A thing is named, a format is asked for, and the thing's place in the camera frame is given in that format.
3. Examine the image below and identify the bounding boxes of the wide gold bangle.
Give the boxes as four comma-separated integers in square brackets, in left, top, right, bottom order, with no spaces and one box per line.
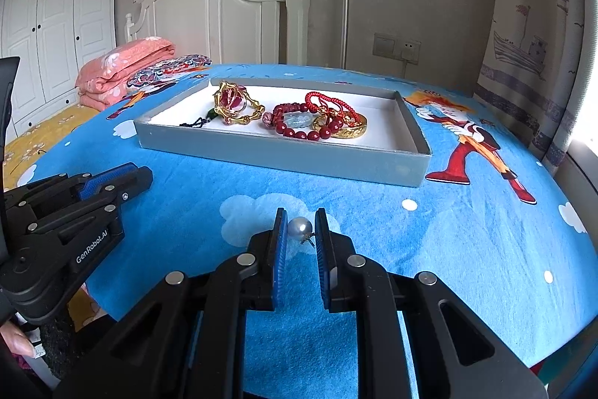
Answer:
[312,111,370,141]

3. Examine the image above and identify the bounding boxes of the yellow floral bedsheet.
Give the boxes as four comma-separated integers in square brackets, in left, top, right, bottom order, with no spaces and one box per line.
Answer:
[2,104,101,194]

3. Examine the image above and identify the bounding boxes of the pearl earring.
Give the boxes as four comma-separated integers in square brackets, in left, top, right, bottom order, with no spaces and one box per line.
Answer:
[287,218,317,246]

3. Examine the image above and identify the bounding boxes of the green jade pendant necklace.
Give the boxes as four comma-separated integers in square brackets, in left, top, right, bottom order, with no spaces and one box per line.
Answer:
[179,108,219,129]

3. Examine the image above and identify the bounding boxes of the red flower brooch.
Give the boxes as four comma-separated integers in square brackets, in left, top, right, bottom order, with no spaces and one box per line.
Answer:
[219,87,244,111]

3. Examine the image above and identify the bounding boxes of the metal pole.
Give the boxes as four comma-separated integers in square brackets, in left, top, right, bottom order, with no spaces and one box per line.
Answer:
[340,0,351,70]

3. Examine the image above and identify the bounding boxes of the white wooden headboard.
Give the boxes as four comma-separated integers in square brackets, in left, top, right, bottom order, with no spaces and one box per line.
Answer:
[124,0,311,66]

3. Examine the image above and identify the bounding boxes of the wall power socket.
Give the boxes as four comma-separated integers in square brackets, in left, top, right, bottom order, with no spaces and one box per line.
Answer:
[395,38,422,64]

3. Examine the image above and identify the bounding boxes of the grey cardboard box tray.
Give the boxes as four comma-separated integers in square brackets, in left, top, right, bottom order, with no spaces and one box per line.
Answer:
[134,76,433,188]

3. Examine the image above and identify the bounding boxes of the dark red bead bracelet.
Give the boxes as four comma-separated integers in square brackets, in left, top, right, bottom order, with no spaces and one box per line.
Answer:
[272,101,349,142]

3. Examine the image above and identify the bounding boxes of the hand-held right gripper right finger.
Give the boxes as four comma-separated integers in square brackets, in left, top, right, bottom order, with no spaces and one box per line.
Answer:
[314,207,547,399]

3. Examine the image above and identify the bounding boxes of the gold bamboo-shaped bangle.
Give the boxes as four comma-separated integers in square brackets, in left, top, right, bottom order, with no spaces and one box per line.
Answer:
[221,93,266,126]

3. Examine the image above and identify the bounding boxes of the wall light switch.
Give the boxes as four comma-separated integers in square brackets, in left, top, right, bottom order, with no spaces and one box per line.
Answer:
[373,33,398,59]

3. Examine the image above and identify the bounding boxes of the red and blue bead charm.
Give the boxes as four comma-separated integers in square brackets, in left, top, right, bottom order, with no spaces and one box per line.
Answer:
[263,110,313,129]

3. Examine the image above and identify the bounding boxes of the blue cartoon printed blanket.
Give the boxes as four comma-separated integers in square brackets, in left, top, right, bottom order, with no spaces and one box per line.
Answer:
[4,62,589,399]

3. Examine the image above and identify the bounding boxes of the red cord bracelet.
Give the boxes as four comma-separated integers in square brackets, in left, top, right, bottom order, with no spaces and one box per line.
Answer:
[305,90,361,122]

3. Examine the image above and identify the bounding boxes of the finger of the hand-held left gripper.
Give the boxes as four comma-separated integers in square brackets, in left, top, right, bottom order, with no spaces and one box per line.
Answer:
[19,168,154,241]
[4,163,141,206]

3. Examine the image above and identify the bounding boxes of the white wardrobe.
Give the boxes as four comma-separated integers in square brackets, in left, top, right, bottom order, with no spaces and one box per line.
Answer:
[0,0,123,138]

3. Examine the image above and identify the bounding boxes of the ship printed curtain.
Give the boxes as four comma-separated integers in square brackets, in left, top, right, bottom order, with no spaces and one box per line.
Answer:
[474,0,598,180]

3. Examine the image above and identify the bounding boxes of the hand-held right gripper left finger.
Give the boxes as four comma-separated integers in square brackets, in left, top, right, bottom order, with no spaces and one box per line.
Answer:
[53,207,289,399]

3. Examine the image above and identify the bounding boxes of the patterned embroidered pillow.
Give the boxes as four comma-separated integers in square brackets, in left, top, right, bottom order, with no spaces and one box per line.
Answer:
[127,55,212,93]

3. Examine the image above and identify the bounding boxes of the gold twisted wire bangle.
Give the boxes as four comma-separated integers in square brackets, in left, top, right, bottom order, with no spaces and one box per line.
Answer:
[213,81,246,124]

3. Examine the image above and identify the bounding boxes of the pink folded quilt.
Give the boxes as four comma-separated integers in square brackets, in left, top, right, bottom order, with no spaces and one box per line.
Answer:
[75,37,176,112]

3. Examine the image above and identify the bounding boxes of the person's left hand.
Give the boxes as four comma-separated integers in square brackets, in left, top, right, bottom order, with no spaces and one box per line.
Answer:
[0,320,37,357]

